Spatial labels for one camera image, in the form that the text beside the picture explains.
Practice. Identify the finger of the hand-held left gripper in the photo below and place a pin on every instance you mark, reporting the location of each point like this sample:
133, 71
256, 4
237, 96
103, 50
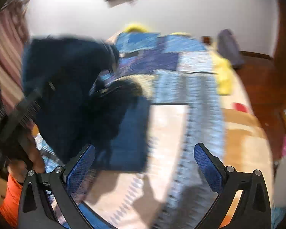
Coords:
112, 52

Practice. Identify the person's orange-sleeved left forearm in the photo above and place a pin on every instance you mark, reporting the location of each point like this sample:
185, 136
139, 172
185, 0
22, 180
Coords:
10, 200

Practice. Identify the person's left hand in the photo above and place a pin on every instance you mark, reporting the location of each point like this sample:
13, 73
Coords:
37, 157

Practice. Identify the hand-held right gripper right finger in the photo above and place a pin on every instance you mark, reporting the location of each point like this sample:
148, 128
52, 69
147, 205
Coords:
208, 169

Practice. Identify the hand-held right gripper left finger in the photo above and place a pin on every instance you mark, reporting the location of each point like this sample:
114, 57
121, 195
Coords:
82, 164

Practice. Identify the blue patchwork quilt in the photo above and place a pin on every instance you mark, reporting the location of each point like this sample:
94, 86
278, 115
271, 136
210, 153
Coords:
197, 93

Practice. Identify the blue denim jacket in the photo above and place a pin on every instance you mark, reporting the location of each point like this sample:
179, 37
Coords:
66, 76

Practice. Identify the striped brown curtain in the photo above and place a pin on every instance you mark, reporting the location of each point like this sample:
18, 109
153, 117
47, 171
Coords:
4, 40

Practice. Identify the peach printed bed sheet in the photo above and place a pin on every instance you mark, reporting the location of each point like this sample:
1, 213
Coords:
240, 128

